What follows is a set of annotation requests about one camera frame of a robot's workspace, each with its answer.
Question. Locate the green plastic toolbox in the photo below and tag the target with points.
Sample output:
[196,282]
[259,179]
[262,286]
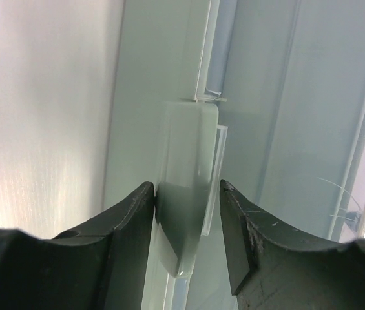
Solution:
[267,95]

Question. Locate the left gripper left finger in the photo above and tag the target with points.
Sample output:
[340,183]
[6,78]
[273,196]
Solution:
[99,264]

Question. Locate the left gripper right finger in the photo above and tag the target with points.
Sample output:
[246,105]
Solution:
[273,265]

